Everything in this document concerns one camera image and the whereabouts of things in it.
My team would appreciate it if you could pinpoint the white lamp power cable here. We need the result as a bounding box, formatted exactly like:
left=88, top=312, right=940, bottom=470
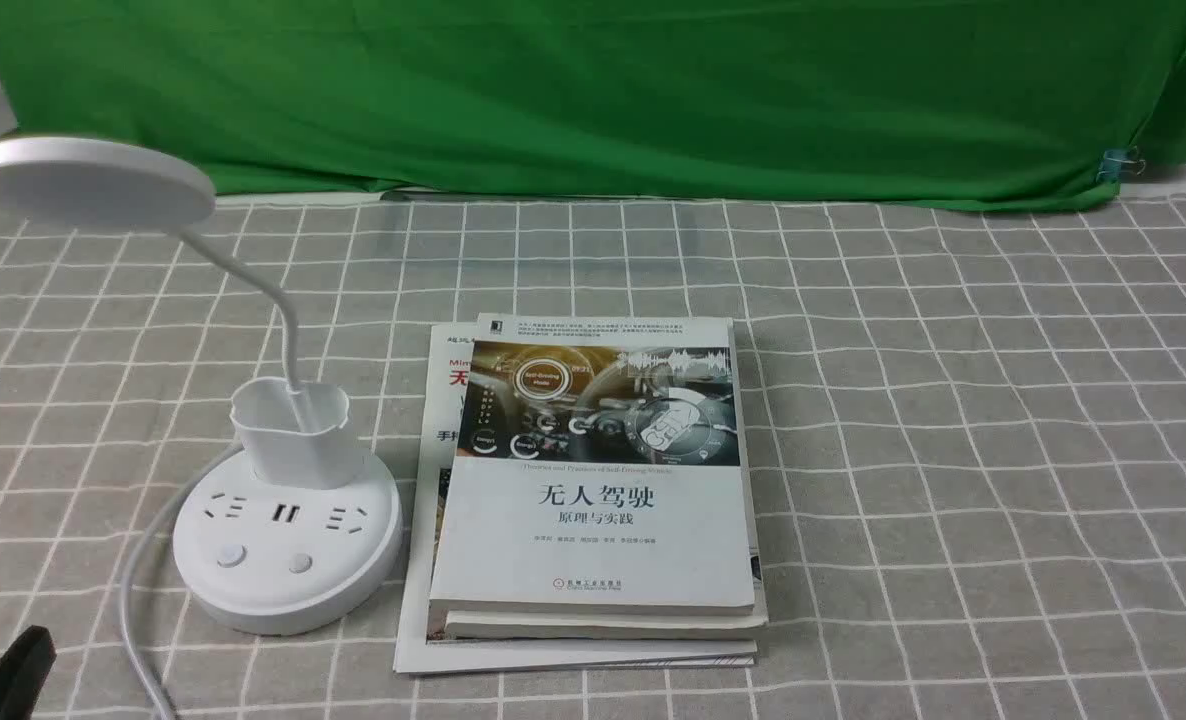
left=117, top=442, right=244, bottom=720

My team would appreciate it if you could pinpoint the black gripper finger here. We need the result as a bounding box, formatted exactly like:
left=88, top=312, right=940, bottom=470
left=0, top=626, right=57, bottom=719

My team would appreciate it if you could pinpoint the green backdrop cloth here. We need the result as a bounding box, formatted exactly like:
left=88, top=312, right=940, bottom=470
left=0, top=1, right=1186, bottom=211

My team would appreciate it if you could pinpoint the thin white magazine at bottom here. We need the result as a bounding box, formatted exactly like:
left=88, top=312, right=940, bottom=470
left=395, top=321, right=757, bottom=675

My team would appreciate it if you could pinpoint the white desk lamp with sockets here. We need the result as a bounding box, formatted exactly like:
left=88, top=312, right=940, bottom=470
left=0, top=136, right=402, bottom=635

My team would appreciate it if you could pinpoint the blue binder clip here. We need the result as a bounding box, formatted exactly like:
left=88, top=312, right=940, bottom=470
left=1096, top=147, right=1147, bottom=184

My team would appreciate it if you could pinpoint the self-driving book with car cover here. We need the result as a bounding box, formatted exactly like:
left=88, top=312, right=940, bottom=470
left=429, top=313, right=757, bottom=617

